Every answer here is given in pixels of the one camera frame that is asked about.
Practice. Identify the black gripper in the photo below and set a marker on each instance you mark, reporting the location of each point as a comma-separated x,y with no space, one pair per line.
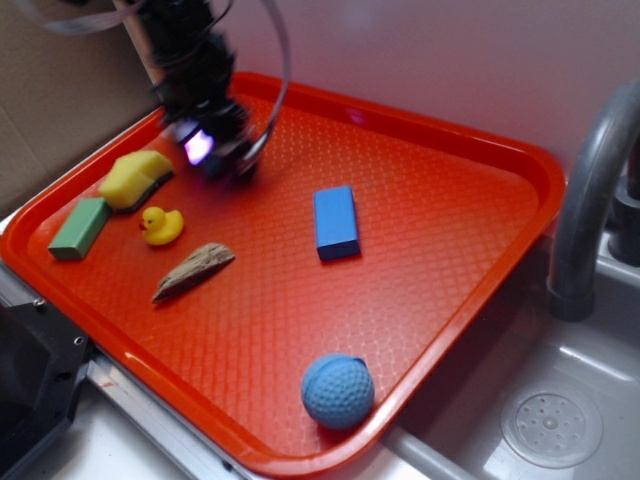
216,140

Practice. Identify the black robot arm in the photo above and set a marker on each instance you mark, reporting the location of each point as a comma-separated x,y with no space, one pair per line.
196,71

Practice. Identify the yellow sponge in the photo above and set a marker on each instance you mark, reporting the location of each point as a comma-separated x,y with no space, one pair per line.
133,178

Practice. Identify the yellow rubber duck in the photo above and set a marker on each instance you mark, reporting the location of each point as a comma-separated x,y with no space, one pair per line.
160,227

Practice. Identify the brown wood piece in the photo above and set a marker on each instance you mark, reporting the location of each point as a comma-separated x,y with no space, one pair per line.
198,266

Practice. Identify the blue rectangular block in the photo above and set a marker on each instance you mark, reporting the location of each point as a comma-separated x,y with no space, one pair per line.
336,229

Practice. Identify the green rectangular block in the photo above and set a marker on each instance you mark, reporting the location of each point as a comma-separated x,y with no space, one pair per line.
80,229

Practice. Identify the brown cardboard panel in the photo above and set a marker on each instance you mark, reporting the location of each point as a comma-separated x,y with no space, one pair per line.
63,97

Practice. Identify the red plastic tray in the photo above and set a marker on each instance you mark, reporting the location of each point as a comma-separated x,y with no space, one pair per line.
444,214

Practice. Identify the blue dimpled ball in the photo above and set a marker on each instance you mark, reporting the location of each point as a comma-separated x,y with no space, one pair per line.
337,391

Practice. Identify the grey toy faucet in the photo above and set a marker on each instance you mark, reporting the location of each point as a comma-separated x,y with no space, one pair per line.
587,205

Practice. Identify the grey toy sink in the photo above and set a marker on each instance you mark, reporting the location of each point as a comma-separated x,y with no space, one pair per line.
450,429

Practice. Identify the sink drain strainer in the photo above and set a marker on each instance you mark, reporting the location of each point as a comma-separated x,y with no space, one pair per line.
551,425

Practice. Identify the black metal bracket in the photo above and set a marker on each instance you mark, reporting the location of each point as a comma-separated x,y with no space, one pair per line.
43,355

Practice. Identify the dark faucet handle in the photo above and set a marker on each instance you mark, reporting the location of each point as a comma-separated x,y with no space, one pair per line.
624,242

